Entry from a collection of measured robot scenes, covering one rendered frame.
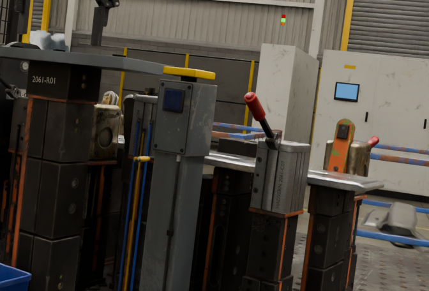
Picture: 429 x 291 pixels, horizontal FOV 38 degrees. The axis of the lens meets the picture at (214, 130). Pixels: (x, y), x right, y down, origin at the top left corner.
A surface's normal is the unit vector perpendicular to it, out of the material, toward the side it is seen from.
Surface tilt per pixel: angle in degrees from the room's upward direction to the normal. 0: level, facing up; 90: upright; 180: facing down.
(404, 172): 90
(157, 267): 90
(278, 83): 90
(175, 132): 90
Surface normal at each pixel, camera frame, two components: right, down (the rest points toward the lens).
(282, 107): -0.30, 0.01
